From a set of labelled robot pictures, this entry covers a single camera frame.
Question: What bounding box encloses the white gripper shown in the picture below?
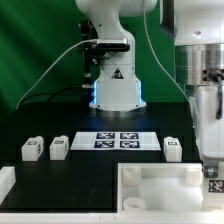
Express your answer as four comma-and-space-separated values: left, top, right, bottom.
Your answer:
190, 86, 224, 179

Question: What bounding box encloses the white square table top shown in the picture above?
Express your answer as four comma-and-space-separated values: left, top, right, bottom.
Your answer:
117, 163, 203, 215

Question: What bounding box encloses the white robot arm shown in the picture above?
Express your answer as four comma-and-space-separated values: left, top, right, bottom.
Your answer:
75, 0, 224, 179

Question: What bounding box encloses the left white obstacle block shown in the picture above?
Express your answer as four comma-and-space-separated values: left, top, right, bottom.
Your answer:
0, 167, 16, 205

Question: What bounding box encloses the white marker base plate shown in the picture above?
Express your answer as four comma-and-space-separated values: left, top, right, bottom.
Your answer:
71, 132, 161, 151

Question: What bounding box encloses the black cable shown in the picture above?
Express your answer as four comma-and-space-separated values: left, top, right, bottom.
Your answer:
19, 86, 92, 107

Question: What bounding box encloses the grey camera on stand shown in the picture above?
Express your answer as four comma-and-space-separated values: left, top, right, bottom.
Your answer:
97, 38, 130, 52

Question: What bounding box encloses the white cable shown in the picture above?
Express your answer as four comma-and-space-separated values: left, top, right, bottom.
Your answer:
15, 39, 98, 110

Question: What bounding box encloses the black camera stand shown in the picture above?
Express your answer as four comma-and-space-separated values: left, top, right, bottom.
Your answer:
79, 20, 97, 88

